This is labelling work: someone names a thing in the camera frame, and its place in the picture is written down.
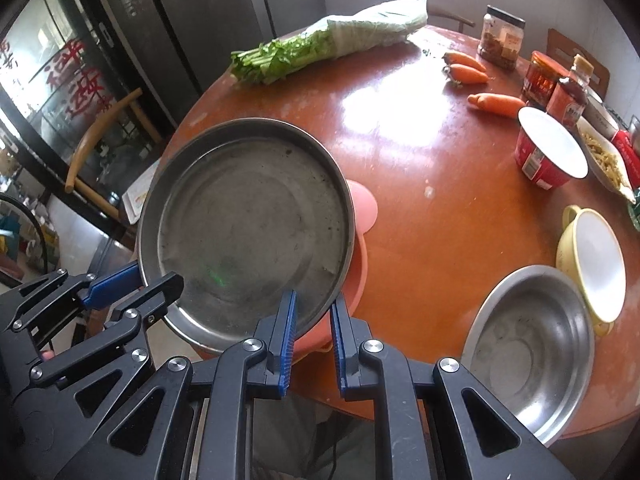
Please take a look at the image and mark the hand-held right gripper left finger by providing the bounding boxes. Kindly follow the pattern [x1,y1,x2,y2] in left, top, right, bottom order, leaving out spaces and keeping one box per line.
[55,290,299,480]

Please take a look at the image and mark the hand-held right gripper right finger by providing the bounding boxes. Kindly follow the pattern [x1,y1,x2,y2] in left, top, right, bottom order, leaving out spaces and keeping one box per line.
[331,294,576,480]

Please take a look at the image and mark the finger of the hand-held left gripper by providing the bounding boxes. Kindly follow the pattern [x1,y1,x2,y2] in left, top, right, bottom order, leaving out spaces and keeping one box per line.
[29,272,185,418]
[0,261,143,343]

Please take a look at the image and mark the round steel pan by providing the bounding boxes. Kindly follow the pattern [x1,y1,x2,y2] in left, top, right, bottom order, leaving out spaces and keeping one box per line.
[136,118,357,353]

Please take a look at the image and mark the pink plate with ears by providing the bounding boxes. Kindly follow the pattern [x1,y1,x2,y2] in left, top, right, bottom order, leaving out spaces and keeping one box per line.
[292,178,379,356]

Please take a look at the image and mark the steel bowl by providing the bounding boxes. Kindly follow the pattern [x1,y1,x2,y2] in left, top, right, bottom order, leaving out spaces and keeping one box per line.
[460,265,596,448]

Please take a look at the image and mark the yellow bowl with handles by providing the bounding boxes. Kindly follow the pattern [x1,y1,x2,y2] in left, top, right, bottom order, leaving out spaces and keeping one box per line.
[556,204,627,337]

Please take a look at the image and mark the red paper bowl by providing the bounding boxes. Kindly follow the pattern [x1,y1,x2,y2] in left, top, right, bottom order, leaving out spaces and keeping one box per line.
[515,106,590,191]

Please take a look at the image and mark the white printed booklet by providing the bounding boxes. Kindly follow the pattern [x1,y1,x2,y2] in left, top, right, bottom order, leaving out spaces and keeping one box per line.
[121,160,161,226]

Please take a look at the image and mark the person's legs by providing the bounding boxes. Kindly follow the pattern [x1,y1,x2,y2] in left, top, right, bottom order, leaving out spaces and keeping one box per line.
[250,395,396,480]

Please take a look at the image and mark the wooden chair with curved armrest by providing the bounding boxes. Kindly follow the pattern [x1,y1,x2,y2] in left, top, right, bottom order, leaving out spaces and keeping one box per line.
[65,87,166,221]

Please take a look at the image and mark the glass door with red characters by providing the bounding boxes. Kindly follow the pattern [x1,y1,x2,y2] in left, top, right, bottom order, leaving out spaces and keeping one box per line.
[0,0,136,201]

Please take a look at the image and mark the grey refrigerator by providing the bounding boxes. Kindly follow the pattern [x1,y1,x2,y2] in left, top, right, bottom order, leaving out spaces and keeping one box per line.
[85,0,326,131]

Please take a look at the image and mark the carrot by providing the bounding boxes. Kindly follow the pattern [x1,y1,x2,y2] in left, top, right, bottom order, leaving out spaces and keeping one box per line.
[446,64,490,85]
[467,92,527,119]
[442,51,487,74]

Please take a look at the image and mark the bagged celery bunch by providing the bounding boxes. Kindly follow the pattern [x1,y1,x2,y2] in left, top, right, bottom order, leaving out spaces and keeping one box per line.
[230,0,429,86]

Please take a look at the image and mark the white dish of pickled vegetables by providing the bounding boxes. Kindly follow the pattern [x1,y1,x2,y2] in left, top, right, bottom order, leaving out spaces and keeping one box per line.
[575,117,637,204]

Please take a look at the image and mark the red chili sauce jar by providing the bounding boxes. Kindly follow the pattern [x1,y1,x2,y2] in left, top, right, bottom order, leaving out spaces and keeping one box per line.
[520,51,560,111]

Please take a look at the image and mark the brown sauce bottle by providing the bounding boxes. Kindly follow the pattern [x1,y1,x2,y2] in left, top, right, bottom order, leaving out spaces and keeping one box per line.
[545,55,594,128]

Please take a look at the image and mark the red packet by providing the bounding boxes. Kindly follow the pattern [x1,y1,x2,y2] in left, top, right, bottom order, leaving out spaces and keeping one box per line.
[612,130,640,188]

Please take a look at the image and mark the clear jar with black lid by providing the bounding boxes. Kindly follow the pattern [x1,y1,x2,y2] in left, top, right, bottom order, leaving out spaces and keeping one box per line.
[476,5,527,71]

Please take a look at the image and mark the wooden chair with curved back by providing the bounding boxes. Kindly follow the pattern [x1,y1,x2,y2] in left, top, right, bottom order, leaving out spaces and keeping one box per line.
[427,7,476,32]

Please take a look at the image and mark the white ceramic bowl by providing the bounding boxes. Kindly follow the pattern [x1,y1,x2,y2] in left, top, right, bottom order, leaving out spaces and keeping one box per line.
[582,85,621,136]

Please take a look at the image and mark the wooden chair with panel back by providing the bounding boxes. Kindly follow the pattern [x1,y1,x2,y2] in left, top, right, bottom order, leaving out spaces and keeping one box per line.
[546,28,611,101]

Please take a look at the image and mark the thick black cable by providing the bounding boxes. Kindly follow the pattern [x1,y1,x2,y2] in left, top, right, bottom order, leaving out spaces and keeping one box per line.
[0,195,52,273]

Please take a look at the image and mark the thin black cable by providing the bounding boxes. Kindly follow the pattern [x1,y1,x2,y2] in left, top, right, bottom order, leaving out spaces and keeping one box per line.
[320,437,353,480]

